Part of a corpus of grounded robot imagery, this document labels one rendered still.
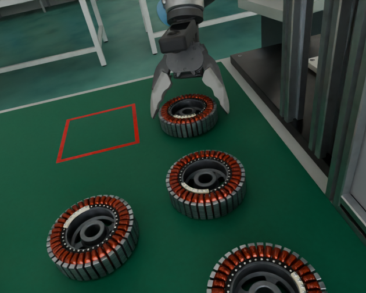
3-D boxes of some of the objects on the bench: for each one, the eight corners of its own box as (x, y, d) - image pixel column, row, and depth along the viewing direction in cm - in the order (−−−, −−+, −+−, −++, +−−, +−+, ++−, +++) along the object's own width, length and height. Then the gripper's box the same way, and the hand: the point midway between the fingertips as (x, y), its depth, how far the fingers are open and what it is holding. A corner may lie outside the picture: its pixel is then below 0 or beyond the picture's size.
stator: (167, 109, 66) (164, 93, 63) (219, 105, 63) (218, 89, 61) (156, 140, 57) (151, 124, 55) (216, 138, 55) (214, 121, 52)
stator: (191, 159, 51) (187, 142, 49) (256, 174, 46) (255, 155, 44) (155, 208, 44) (150, 190, 42) (228, 232, 39) (226, 213, 36)
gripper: (237, 16, 62) (241, 114, 64) (145, 28, 66) (151, 119, 68) (235, 0, 54) (240, 113, 55) (130, 15, 58) (137, 120, 59)
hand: (189, 117), depth 59 cm, fingers open, 14 cm apart
